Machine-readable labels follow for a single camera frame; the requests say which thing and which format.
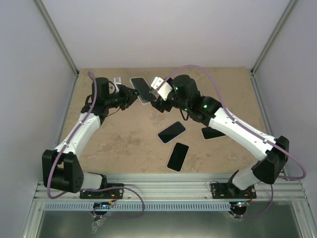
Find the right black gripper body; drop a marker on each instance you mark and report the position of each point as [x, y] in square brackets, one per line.
[160, 105]

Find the white phone case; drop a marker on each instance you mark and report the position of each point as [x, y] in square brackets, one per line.
[144, 99]

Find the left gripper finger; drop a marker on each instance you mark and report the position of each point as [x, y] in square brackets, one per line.
[131, 99]
[129, 90]

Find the phone in lavender case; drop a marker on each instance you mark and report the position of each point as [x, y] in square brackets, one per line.
[171, 132]

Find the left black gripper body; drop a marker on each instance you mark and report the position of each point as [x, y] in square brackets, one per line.
[123, 97]

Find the blue phone black screen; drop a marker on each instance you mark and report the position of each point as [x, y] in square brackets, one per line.
[142, 88]

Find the slotted cable duct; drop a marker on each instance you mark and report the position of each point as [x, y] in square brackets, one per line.
[138, 206]

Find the left aluminium corner post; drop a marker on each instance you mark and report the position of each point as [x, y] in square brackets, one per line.
[51, 26]

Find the right controller board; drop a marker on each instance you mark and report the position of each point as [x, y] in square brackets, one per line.
[241, 205]

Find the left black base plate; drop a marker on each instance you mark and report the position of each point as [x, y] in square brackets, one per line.
[114, 194]

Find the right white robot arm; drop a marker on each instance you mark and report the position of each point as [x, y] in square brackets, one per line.
[182, 93]

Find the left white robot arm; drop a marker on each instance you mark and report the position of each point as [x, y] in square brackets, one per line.
[61, 168]

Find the phone in white case front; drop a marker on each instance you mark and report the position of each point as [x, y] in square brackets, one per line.
[178, 157]

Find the right aluminium corner post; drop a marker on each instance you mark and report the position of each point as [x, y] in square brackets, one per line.
[275, 33]

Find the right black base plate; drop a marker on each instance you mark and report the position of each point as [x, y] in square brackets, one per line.
[220, 191]

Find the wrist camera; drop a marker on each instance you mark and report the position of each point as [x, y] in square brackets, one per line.
[117, 83]
[160, 87]

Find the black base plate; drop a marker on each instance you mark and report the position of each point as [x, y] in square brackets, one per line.
[220, 191]
[114, 194]

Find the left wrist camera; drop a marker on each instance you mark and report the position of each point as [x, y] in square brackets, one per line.
[117, 83]

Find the left controller board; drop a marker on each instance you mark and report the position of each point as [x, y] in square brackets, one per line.
[104, 205]

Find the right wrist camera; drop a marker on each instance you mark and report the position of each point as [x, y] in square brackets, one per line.
[160, 87]

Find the aluminium rail frame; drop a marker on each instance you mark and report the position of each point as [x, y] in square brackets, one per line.
[166, 186]

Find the clear plastic bag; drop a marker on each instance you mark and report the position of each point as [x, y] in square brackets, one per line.
[96, 224]

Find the aluminium corner post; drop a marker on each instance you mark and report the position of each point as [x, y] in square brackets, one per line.
[275, 33]
[51, 26]

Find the phone in white case right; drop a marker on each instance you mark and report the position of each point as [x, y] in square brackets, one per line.
[210, 133]

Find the controller board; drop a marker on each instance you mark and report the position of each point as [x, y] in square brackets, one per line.
[241, 205]
[104, 205]

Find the phone in white case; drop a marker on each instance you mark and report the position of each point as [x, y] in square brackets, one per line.
[178, 157]
[210, 133]

